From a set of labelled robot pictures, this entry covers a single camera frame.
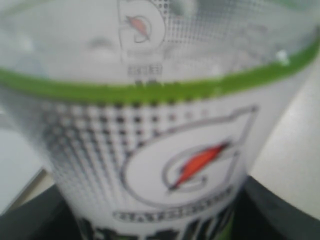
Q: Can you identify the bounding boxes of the white plastic tray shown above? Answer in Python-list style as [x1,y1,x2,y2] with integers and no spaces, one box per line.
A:
[0,129,54,214]

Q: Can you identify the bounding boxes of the clear plastic drink bottle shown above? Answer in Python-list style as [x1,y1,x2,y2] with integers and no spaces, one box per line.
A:
[0,0,320,240]

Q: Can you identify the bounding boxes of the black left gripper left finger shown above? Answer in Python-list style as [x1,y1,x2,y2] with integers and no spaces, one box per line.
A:
[0,185,82,240]

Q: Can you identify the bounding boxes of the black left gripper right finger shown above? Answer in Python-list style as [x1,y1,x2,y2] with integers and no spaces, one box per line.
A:
[232,176,320,240]

